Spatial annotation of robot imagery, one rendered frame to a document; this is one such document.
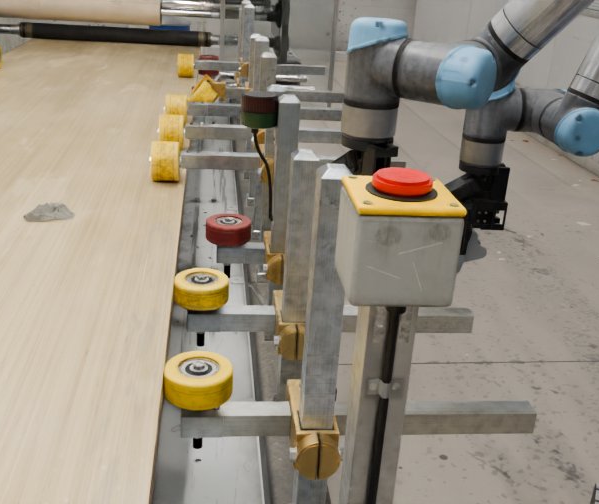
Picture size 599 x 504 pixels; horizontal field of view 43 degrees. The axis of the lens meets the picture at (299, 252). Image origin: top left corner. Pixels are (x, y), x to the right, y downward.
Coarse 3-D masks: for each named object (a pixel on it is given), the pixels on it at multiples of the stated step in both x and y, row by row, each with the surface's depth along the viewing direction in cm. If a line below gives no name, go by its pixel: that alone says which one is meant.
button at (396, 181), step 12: (384, 168) 52; (396, 168) 52; (408, 168) 52; (372, 180) 51; (384, 180) 49; (396, 180) 49; (408, 180) 49; (420, 180) 50; (432, 180) 51; (384, 192) 50; (396, 192) 49; (408, 192) 49; (420, 192) 49
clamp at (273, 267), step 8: (264, 232) 141; (264, 240) 138; (272, 256) 132; (280, 256) 131; (264, 264) 132; (272, 264) 130; (280, 264) 130; (264, 272) 132; (272, 272) 131; (280, 272) 131; (272, 280) 131; (280, 280) 131
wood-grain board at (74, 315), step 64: (64, 64) 280; (128, 64) 289; (0, 128) 188; (64, 128) 192; (128, 128) 196; (0, 192) 143; (64, 192) 146; (128, 192) 148; (0, 256) 116; (64, 256) 117; (128, 256) 119; (0, 320) 97; (64, 320) 98; (128, 320) 99; (0, 384) 84; (64, 384) 85; (128, 384) 85; (0, 448) 74; (64, 448) 74; (128, 448) 75
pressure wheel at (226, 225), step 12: (216, 216) 137; (228, 216) 137; (240, 216) 137; (216, 228) 132; (228, 228) 132; (240, 228) 132; (216, 240) 133; (228, 240) 132; (240, 240) 133; (228, 276) 139
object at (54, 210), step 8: (40, 208) 132; (48, 208) 133; (56, 208) 133; (64, 208) 133; (24, 216) 131; (32, 216) 130; (40, 216) 130; (48, 216) 131; (56, 216) 132; (64, 216) 133; (72, 216) 133
